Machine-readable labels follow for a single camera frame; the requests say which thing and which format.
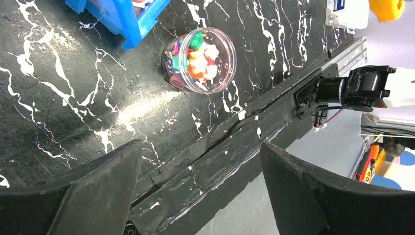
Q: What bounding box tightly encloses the aluminium frame rail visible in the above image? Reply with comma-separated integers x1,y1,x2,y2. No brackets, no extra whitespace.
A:
320,37,368,76

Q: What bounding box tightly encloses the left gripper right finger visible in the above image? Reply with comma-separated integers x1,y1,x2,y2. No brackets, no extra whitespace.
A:
260,142,415,235

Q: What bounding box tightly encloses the orange black tool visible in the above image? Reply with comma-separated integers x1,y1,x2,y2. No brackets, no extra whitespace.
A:
354,143,387,184

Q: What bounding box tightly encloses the clear plastic compartment box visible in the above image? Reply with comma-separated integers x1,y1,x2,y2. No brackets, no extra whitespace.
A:
325,0,369,34

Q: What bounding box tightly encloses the clear round plastic jar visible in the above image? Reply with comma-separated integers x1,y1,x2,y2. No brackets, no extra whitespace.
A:
161,27,237,95

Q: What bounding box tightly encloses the orange plastic scoop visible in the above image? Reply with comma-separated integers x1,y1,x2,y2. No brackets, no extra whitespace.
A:
369,0,406,22

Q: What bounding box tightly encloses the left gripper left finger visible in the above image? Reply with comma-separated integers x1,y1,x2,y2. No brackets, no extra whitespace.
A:
0,140,142,235

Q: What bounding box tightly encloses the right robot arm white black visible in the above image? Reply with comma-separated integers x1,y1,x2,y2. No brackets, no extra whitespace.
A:
294,66,415,119

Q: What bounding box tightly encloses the blue plastic candy bin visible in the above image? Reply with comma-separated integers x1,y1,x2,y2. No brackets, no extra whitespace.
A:
65,0,170,50

